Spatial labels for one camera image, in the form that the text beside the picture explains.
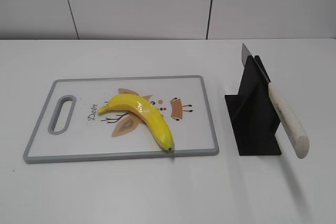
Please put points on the cleaver knife with white handle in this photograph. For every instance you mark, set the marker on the cleaver knife with white handle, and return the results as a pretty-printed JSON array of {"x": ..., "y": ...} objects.
[{"x": 294, "y": 130}]

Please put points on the yellow plastic banana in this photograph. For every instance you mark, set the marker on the yellow plastic banana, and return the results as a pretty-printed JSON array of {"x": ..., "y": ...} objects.
[{"x": 147, "y": 112}]

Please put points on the black knife stand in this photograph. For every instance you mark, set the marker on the black knife stand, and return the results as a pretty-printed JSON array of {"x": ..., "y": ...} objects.
[{"x": 253, "y": 117}]

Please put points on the white grey-rimmed cutting board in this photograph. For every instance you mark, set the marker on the white grey-rimmed cutting board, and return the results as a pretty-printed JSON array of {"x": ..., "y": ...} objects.
[{"x": 69, "y": 128}]

